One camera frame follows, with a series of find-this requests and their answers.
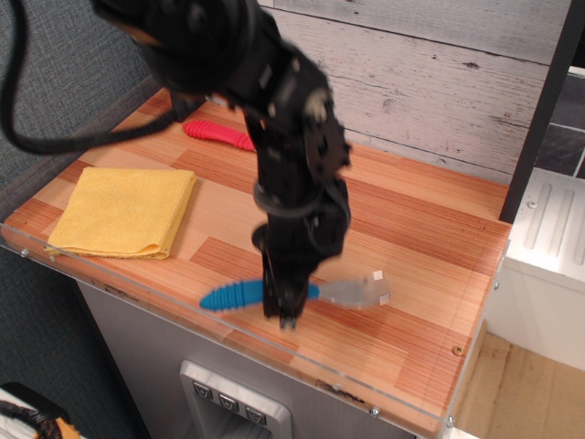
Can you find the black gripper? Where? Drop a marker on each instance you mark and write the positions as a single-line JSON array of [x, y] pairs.
[[293, 247]]

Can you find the blue handled metal fork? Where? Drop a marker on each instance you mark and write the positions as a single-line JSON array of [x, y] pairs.
[[368, 291]]

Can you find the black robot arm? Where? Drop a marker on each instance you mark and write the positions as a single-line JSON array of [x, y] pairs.
[[234, 49]]

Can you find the silver dispenser button panel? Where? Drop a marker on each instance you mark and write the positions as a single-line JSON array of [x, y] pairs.
[[223, 408]]

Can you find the grey cabinet front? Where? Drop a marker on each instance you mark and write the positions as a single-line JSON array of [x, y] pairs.
[[148, 351]]

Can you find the yellow folded cloth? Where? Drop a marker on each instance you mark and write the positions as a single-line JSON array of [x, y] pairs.
[[123, 213]]

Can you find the clear acrylic edge guard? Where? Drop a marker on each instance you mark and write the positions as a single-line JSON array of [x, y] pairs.
[[353, 354]]

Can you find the orange sponge piece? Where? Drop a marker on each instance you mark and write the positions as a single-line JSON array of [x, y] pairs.
[[67, 431]]

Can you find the red handled metal spoon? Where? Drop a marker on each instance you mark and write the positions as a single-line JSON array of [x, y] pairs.
[[207, 130]]

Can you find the dark left shelf post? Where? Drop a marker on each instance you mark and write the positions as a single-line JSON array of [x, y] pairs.
[[183, 105]]

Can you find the dark shelf post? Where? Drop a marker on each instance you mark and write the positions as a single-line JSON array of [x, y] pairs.
[[568, 42], [183, 105]]

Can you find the dark right shelf post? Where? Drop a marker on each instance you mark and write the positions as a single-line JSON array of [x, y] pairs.
[[568, 42]]

